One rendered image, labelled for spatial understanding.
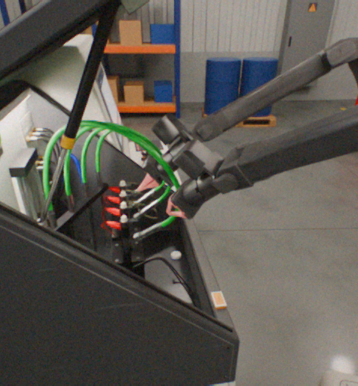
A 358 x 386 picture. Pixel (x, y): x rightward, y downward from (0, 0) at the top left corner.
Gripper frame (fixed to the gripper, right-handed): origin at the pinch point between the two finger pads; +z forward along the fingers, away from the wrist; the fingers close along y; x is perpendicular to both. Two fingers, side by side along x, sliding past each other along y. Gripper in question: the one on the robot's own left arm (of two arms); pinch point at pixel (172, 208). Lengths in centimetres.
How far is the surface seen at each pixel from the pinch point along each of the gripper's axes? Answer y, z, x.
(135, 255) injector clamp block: 3.2, 26.4, 5.2
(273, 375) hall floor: -27, 72, 111
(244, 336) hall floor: -40, 88, 99
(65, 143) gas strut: 21.7, -20.1, -23.5
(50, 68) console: -22, 23, -56
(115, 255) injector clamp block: 6.5, 29.5, 1.1
